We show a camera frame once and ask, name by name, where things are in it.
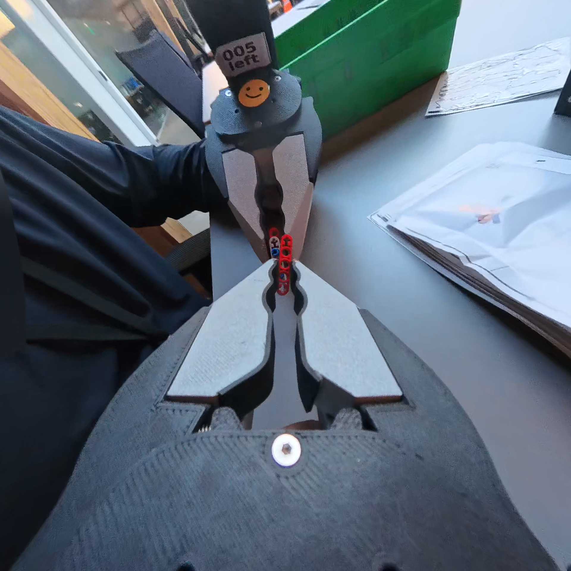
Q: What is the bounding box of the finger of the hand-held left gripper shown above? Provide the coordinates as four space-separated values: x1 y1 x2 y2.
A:
270 134 313 260
222 151 270 264

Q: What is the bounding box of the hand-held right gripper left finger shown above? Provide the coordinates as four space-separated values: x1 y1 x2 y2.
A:
165 260 277 421

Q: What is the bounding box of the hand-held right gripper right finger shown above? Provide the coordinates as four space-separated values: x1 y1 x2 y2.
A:
292 261 404 413

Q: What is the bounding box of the plain red lego beam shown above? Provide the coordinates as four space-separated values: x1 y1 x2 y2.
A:
277 234 295 296

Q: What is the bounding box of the person's left forearm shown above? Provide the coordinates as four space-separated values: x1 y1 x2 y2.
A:
0 107 224 228

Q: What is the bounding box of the lego instruction booklet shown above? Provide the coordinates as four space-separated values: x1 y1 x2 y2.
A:
368 142 571 357

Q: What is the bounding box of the dark office chair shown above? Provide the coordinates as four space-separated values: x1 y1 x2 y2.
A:
115 29 207 139

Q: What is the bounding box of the large green bin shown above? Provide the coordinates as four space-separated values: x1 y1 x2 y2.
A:
273 0 462 141

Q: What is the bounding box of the person's dark clothed body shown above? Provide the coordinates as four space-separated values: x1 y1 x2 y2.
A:
0 170 212 567

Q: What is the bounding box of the white sticker sheet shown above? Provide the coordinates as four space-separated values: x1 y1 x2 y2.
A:
425 37 571 117

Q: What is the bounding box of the glass partition white frame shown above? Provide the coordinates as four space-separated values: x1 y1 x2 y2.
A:
0 0 188 148

